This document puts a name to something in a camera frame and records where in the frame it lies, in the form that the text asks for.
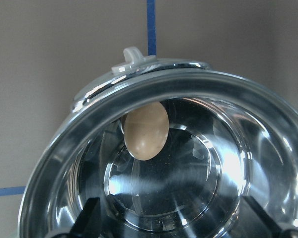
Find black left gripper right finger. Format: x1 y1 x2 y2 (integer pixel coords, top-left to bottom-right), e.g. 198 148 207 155
243 196 288 238

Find pale green cooking pot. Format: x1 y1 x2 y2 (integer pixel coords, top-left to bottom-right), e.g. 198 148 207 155
18 47 298 238

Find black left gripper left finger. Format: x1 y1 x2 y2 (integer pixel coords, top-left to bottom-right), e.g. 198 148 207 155
69 197 101 238

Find brown egg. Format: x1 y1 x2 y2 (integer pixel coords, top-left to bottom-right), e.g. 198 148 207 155
123 102 169 161

